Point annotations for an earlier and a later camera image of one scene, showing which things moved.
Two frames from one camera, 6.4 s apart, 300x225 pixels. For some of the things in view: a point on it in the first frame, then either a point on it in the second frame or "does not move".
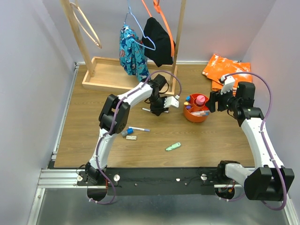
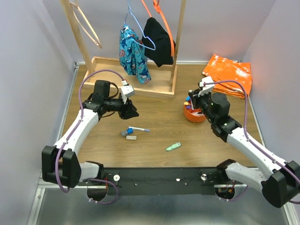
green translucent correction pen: x=173 y=146 does not move
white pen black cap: x=148 y=109 to x=191 y=94
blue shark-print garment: x=132 y=54 does not move
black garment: x=157 y=43 does not move
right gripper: x=214 y=96 to x=197 y=98
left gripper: x=158 y=111 to x=128 y=110
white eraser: x=131 y=137 does not move
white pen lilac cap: x=144 y=130 does not move
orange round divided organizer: x=197 y=111 does not move
